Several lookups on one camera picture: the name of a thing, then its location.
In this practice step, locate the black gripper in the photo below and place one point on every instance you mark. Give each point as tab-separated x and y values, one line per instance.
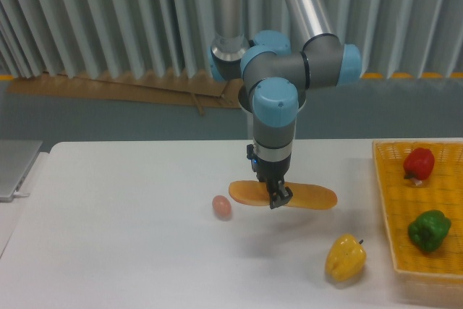
270	175

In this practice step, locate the long orange bread loaf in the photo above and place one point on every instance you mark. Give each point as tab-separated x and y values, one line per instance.
253	193

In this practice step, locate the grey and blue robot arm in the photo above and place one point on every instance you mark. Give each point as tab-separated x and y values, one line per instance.
275	82

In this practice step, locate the brown egg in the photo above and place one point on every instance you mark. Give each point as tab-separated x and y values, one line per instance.
222	207

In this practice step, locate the yellow bell pepper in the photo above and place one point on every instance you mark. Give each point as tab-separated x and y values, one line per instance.
346	258

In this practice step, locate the brown cardboard sheet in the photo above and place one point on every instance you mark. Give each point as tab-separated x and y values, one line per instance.
200	91

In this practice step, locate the yellow wicker basket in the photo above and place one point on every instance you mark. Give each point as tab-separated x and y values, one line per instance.
402	202

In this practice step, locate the red bell pepper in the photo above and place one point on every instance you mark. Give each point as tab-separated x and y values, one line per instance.
419	164

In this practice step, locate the green bell pepper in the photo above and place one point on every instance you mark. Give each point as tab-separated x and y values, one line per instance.
429	230

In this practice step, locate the silver laptop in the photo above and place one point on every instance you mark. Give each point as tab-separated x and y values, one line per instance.
17	158

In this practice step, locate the white charger cable plug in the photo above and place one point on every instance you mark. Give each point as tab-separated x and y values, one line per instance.
20	195

